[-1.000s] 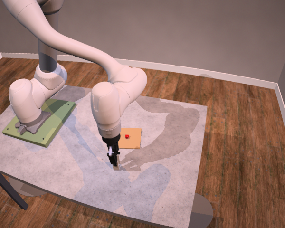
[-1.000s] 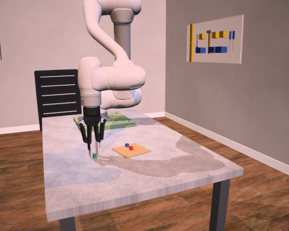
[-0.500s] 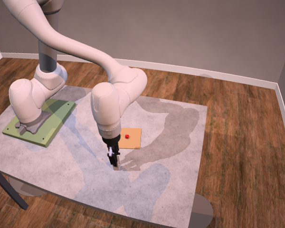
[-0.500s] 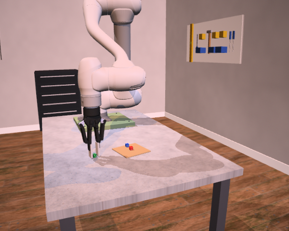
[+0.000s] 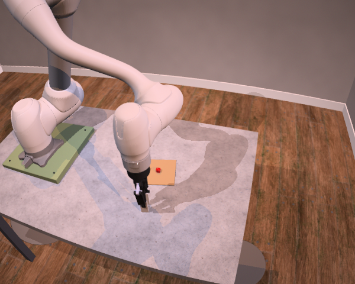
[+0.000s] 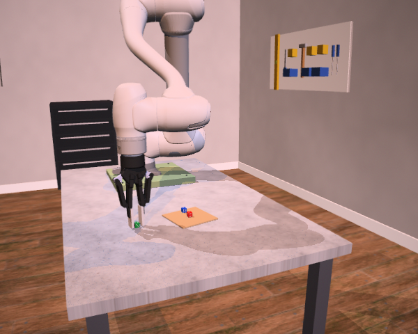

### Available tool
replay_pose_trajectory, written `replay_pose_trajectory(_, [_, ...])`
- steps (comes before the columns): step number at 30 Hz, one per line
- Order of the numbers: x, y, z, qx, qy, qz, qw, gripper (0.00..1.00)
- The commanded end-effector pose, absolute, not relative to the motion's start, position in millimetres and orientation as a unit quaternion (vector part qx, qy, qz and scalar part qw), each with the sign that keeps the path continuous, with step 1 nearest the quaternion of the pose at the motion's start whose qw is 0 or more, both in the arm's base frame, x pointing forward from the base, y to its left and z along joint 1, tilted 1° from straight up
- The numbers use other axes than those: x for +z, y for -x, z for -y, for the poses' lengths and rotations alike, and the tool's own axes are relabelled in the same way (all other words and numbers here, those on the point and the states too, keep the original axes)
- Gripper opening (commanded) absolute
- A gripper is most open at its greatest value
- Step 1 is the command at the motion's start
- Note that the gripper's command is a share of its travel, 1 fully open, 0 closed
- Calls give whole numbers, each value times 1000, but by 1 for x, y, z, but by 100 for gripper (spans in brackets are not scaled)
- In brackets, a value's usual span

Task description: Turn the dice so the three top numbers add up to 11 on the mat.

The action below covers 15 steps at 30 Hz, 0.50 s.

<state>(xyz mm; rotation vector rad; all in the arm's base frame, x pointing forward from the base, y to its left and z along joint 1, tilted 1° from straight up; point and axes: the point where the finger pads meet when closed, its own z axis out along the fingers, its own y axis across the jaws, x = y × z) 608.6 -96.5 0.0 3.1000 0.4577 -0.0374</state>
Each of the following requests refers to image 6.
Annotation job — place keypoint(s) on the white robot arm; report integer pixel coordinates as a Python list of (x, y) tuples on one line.
[(178, 116)]

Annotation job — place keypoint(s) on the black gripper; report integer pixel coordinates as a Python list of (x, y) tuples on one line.
[(133, 171)]

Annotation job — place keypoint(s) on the orange flat mat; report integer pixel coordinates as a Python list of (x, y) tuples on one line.
[(198, 217)]

